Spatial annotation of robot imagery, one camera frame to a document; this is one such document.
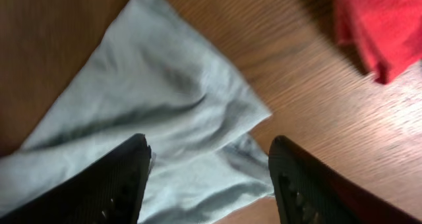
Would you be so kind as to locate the red t-shirt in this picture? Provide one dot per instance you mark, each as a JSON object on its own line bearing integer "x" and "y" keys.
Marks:
{"x": 386, "y": 33}

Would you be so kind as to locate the light blue t-shirt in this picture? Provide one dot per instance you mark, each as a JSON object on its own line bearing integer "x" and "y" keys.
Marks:
{"x": 152, "y": 74}

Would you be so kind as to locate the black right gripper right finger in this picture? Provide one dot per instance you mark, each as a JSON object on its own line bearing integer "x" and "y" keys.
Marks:
{"x": 309, "y": 191}

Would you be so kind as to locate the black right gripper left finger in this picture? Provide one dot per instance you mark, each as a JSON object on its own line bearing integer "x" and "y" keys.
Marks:
{"x": 110, "y": 190}

